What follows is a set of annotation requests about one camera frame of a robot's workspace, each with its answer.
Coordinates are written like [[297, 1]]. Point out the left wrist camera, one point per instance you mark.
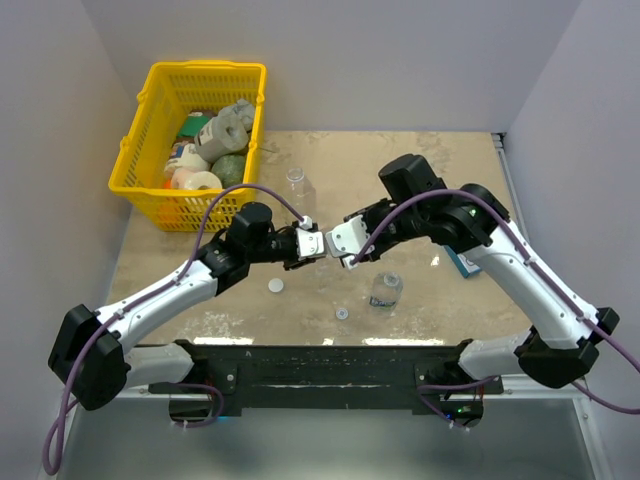
[[310, 244]]

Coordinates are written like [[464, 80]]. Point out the grey paper roll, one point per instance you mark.
[[227, 132]]

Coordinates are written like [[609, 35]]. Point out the green box in basket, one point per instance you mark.
[[193, 123]]

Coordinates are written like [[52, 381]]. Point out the green round fruit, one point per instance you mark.
[[229, 169]]

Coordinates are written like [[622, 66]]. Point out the yellow plastic basket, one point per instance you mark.
[[170, 92]]

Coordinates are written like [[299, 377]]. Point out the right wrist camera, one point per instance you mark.
[[346, 240]]

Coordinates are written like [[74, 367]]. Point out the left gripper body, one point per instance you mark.
[[290, 262]]

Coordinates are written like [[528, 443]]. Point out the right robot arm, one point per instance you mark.
[[561, 344]]

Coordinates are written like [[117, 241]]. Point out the standing clear labelled bottle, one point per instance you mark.
[[386, 292]]

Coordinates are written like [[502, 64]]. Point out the clear bottle lying near basket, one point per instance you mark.
[[300, 192]]

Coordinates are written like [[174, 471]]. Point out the blue white toothpaste box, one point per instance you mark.
[[464, 266]]

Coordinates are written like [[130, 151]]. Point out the clear white bottle cap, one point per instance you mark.
[[342, 313]]

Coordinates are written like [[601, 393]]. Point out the white tape roll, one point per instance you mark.
[[186, 179]]

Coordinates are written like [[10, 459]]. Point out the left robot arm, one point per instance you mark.
[[90, 351]]

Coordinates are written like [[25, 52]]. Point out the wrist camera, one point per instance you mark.
[[346, 240], [310, 244]]

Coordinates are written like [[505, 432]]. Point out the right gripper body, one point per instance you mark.
[[385, 238]]

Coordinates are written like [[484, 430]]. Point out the cream labelled container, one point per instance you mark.
[[184, 155]]

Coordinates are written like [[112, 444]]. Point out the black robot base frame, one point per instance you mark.
[[233, 378]]

